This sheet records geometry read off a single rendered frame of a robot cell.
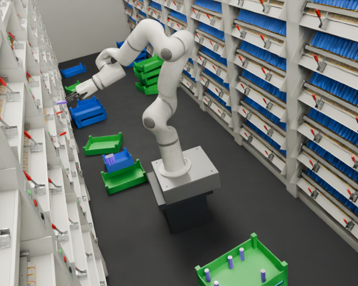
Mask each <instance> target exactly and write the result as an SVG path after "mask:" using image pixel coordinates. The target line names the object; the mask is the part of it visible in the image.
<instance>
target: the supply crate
mask: <svg viewBox="0 0 358 286"><path fill-rule="evenodd" d="M240 248H243V249H244V258H245V260H244V261H241V260H240V252H239V249H240ZM228 256H232V260H233V265H234V267H233V269H230V268H229V264H228ZM205 269H209V273H210V279H211V281H210V282H207V281H206V276H205ZM261 269H264V270H265V276H266V281H265V282H264V283H262V282H261V272H260V271H261ZM195 272H196V276H197V280H198V282H199V283H200V285H201V286H214V281H218V282H219V286H275V285H276V284H278V283H279V282H281V281H283V280H284V279H286V278H287V277H288V264H287V263H286V262H285V261H283V262H281V261H280V260H279V259H278V258H276V257H275V256H274V255H273V254H272V253H271V252H270V251H269V250H268V249H267V248H266V247H265V246H264V245H263V244H262V243H261V242H260V241H259V240H258V239H257V235H256V234H255V233H252V234H251V238H250V239H249V240H247V241H245V242H244V243H242V244H241V245H239V246H237V247H235V248H234V249H232V250H230V251H229V252H227V253H225V254H223V255H222V256H220V257H219V258H217V259H215V260H214V261H212V262H210V263H209V264H207V265H205V266H203V267H202V268H201V267H200V266H196V267H195Z"/></svg>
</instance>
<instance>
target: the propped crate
mask: <svg viewBox="0 0 358 286"><path fill-rule="evenodd" d="M102 156H103V160H104V162H105V165H106V168H107V171H108V173H112V172H114V171H117V170H120V169H123V168H126V167H129V166H132V165H134V162H133V159H132V156H131V154H129V152H128V151H127V149H126V148H124V151H123V152H120V153H116V154H114V157H115V160H116V163H115V164H113V165H110V166H109V165H108V163H107V162H106V160H105V155H102Z"/></svg>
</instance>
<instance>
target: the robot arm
mask: <svg viewBox="0 0 358 286"><path fill-rule="evenodd" d="M148 43H150V44H151V45H152V46H153V48H154V50H155V52H156V54H157V55H158V57H160V58H161V59H162V60H164V63H163V65H162V67H161V70H160V74H159V78H158V82H157V89H158V91H159V94H158V97H157V99H156V100H155V101H154V102H153V103H152V104H151V105H150V106H149V107H148V108H147V109H146V110H145V111H144V113H143V117H142V121H143V125H144V127H145V128H146V129H147V130H149V131H150V132H152V133H153V134H154V135H155V137H156V140H157V144H158V147H159V151H160V154H161V158H162V160H163V162H162V164H161V165H160V167H159V173H160V174H161V175H162V176H164V177H167V178H175V177H178V176H181V175H184V174H185V173H187V172H188V171H189V170H190V168H191V166H192V164H191V161H190V160H189V159H188V158H185V157H183V154H182V150H181V145H180V141H179V138H178V134H177V131H176V129H175V128H174V127H172V126H167V124H166V123H167V121H168V120H169V119H170V118H171V117H172V115H173V114H174V113H175V111H176V108H177V86H178V82H179V80H180V76H181V73H182V71H183V69H184V67H185V65H186V63H187V61H188V59H189V57H190V55H191V52H192V50H193V47H194V37H193V35H192V34H191V33H190V32H189V31H186V30H180V31H177V32H176V33H174V34H173V35H172V36H170V37H167V36H166V35H165V33H164V29H163V26H162V25H161V24H160V23H159V22H157V21H155V20H152V19H144V20H142V21H141V22H140V23H139V24H138V25H137V26H136V27H135V29H134V30H133V31H132V32H131V34H130V35H129V37H128V38H127V40H126V41H125V42H124V43H123V45H122V46H121V48H120V49H118V48H107V49H105V50H103V51H102V52H101V53H100V54H99V56H98V57H97V59H96V61H95V63H96V66H97V67H98V69H99V71H100V72H99V73H97V74H95V75H94V76H93V78H91V79H89V80H87V81H85V82H83V83H81V84H79V85H77V86H76V90H75V91H74V92H73V93H71V94H69V95H68V96H66V97H65V100H66V101H67V103H68V104H70V103H72V102H74V101H75V100H77V99H85V98H86V97H88V96H89V95H91V94H93V93H94V92H96V91H97V90H100V89H101V90H103V89H104V88H106V87H107V86H110V85H111V84H113V83H114V82H116V81H118V80H120V79H121V78H123V77H125V76H126V74H125V71H124V70H123V68H122V66H121V65H123V66H128V65H130V64H131V63H132V62H133V61H134V60H135V58H137V56H138V55H139V54H140V53H141V52H142V50H143V49H144V48H145V47H146V46H147V45H148ZM112 57H113V58H114V59H116V60H117V62H116V63H114V64H112V63H111V58H112ZM120 64H121V65H120Z"/></svg>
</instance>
